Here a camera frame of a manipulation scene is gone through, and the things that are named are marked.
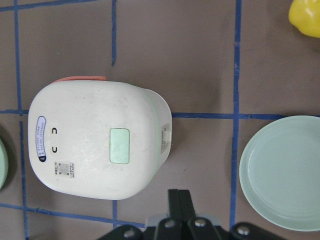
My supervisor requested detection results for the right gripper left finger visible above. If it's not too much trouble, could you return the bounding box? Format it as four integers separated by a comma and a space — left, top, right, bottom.
143, 189, 183, 240

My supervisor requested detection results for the white rice cooker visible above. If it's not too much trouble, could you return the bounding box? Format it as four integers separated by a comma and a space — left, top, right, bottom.
27, 76, 172, 200

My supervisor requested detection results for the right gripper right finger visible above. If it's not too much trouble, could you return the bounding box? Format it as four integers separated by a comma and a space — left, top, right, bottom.
178, 189, 227, 240

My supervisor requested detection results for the yellow toy bell pepper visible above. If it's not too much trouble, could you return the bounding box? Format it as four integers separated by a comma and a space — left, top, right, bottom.
288, 0, 320, 38

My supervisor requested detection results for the green plate near right arm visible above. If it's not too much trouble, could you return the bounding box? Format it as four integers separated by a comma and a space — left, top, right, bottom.
239, 115, 320, 232

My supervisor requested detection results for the green plate near left arm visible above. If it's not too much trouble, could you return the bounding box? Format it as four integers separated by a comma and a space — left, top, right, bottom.
0, 140, 9, 189

